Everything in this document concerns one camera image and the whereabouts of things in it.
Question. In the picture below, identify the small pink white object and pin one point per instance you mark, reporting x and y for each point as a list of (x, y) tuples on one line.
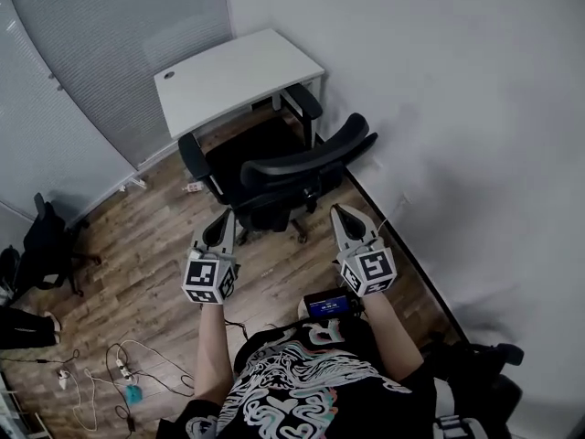
[(194, 186)]

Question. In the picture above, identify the white power strip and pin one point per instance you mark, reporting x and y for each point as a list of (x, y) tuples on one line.
[(123, 368)]

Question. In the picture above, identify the person's right forearm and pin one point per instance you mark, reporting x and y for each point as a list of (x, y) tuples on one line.
[(388, 336)]

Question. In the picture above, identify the black office chair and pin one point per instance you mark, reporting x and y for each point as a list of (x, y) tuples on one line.
[(274, 185)]

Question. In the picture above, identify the white plug adapter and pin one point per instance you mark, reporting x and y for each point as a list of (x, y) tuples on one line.
[(62, 377)]

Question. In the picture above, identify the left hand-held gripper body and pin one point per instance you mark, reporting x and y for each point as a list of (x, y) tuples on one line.
[(201, 275)]

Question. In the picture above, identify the black printed t-shirt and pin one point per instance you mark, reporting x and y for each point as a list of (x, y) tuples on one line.
[(297, 382)]

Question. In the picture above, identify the small black swivel chair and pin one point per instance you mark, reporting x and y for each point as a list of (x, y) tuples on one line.
[(45, 240)]

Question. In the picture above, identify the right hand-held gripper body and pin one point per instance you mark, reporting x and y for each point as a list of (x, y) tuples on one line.
[(372, 268)]

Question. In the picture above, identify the grey window blinds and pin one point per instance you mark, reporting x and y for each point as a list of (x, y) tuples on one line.
[(105, 62)]

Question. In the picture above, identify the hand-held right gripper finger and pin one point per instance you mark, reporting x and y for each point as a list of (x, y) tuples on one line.
[(338, 233), (368, 232)]

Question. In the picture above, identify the black device with blue screen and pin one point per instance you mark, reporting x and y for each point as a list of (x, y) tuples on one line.
[(330, 303)]

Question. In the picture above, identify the black backpack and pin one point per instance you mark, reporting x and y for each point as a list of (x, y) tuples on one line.
[(480, 382)]

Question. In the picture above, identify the white desk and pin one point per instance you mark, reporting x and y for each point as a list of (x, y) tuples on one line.
[(228, 80)]

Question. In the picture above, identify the black baseboard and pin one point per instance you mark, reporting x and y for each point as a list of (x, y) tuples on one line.
[(402, 240)]

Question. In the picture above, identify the person's left forearm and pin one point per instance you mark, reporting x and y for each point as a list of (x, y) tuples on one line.
[(212, 350)]

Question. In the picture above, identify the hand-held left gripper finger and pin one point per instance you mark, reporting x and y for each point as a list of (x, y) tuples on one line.
[(228, 236), (199, 236)]

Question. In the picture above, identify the teal small object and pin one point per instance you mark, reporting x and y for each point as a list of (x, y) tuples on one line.
[(133, 392)]

